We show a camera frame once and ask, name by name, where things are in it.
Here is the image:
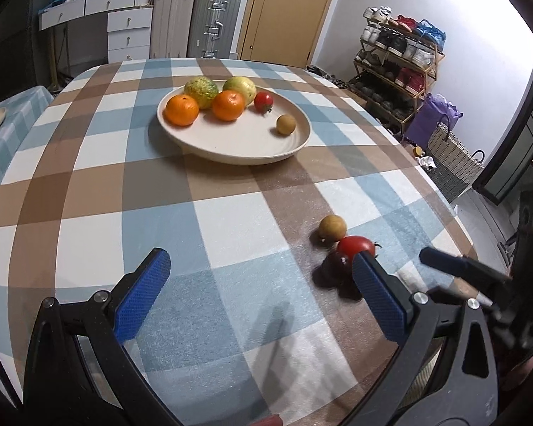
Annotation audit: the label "silver suitcase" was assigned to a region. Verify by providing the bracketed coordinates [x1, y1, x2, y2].
[187, 0, 243, 59]

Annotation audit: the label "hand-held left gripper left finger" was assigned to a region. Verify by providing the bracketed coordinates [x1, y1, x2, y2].
[22, 248, 183, 426]

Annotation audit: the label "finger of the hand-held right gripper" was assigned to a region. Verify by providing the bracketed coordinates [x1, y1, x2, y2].
[420, 247, 513, 296]
[426, 286, 494, 316]

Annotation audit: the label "large cream plate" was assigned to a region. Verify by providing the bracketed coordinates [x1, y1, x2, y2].
[157, 80, 312, 165]

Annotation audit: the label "black tripod legs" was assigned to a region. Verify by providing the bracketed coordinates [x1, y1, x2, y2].
[49, 27, 67, 94]

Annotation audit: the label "loose shoes pile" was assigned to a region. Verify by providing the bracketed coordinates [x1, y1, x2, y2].
[306, 66, 338, 83]

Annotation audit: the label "dark sliding door frame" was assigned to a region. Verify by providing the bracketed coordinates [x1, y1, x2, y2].
[473, 44, 533, 205]

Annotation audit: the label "bumpy green yellow citrus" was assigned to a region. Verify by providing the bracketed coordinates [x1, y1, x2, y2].
[185, 77, 219, 109]

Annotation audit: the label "white desk with drawers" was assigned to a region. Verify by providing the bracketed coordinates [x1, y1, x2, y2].
[39, 0, 154, 63]

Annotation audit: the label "woven basket with handles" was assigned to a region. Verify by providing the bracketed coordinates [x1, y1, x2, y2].
[426, 115, 486, 202]

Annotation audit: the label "smooth orange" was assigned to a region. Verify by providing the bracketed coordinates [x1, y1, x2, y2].
[212, 90, 246, 121]

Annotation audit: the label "shoe rack with shoes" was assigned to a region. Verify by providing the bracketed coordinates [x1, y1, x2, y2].
[349, 6, 447, 129]

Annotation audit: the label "black basket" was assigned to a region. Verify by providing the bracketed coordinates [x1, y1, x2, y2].
[402, 137, 437, 170]

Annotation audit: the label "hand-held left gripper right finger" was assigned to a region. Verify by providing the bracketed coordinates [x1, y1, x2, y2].
[338, 251, 500, 426]

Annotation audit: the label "smooth yellow green guava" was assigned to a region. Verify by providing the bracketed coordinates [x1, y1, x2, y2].
[223, 76, 256, 106]

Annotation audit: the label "blue checked side table cloth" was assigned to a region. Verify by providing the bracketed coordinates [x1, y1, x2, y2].
[0, 85, 54, 214]

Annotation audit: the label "ridged orange mandarin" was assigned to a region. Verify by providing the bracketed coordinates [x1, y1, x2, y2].
[164, 94, 200, 126]

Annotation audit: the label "dark purple plum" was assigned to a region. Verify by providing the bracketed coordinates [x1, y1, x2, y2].
[340, 275, 365, 300]
[322, 252, 354, 287]

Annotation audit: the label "purple bag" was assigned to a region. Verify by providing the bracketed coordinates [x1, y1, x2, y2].
[404, 93, 463, 145]

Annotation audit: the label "white suitcase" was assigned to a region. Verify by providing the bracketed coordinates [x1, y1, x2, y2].
[151, 0, 197, 59]

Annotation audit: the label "wooden door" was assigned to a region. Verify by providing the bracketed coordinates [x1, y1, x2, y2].
[235, 0, 342, 69]

